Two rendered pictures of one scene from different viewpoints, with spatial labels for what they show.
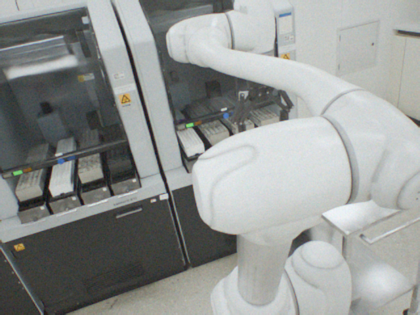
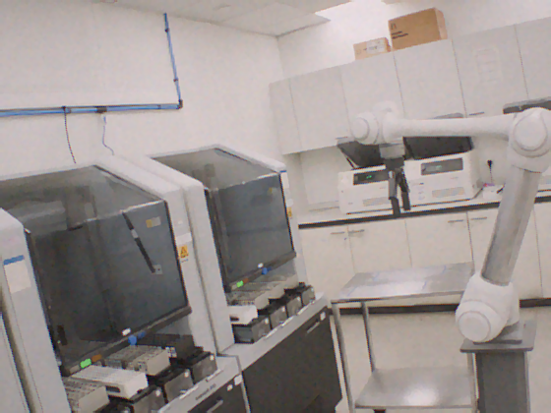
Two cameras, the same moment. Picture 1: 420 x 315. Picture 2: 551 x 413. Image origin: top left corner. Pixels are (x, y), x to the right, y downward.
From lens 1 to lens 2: 1.54 m
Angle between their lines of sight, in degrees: 50
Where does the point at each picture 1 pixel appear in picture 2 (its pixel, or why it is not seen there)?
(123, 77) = (181, 224)
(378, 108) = not seen: hidden behind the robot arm
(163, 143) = (217, 312)
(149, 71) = (202, 218)
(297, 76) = (476, 121)
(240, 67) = (438, 125)
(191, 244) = not seen: outside the picture
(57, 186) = (133, 380)
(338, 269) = not seen: hidden behind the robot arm
